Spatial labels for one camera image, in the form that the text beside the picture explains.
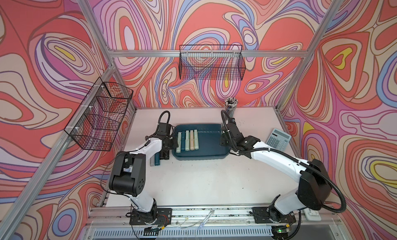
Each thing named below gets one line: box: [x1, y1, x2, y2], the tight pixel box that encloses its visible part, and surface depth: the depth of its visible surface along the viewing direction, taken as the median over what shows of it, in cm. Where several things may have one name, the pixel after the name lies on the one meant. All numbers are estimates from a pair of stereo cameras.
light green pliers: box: [175, 131, 183, 154], surface depth 98 cm
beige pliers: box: [189, 129, 194, 151], surface depth 98 cm
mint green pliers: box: [193, 129, 200, 150], surface depth 98 cm
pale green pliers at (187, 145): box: [185, 129, 190, 152], surface depth 98 cm
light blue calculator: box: [265, 127, 293, 152], surface depth 101 cm
